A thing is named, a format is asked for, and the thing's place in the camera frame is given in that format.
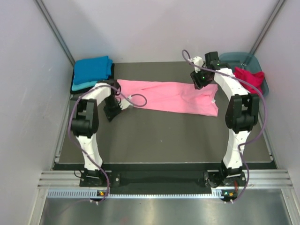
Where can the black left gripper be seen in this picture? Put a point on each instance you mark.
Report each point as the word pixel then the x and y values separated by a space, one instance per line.
pixel 111 115

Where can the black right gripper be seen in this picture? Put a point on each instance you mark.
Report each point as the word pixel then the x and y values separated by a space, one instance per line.
pixel 198 84

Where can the pink t-shirt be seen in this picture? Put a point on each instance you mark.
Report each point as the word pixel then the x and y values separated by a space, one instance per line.
pixel 173 97

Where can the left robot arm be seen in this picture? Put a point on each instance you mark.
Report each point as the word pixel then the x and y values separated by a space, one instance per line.
pixel 84 125

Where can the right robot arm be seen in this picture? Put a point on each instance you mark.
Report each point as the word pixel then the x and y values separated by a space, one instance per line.
pixel 240 118

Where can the folded teal t-shirt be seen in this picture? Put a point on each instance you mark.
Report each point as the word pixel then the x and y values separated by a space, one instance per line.
pixel 82 87

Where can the teal plastic bin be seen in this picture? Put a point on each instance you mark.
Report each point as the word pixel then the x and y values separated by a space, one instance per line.
pixel 242 60

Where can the folded blue t-shirt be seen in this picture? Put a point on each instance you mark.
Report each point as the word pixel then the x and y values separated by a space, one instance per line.
pixel 94 69

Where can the red t-shirt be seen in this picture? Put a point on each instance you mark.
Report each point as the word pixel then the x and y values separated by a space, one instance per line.
pixel 255 79

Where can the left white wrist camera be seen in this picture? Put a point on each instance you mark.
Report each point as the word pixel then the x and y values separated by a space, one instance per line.
pixel 125 103

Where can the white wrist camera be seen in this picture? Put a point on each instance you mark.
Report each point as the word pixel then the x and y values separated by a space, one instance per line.
pixel 125 103
pixel 198 62

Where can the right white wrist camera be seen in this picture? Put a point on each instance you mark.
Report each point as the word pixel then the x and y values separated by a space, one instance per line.
pixel 198 62

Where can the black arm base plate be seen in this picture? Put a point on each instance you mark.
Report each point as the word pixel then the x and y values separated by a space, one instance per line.
pixel 117 179

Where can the aluminium rail frame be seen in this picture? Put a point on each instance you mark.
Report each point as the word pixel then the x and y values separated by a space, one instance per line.
pixel 63 184

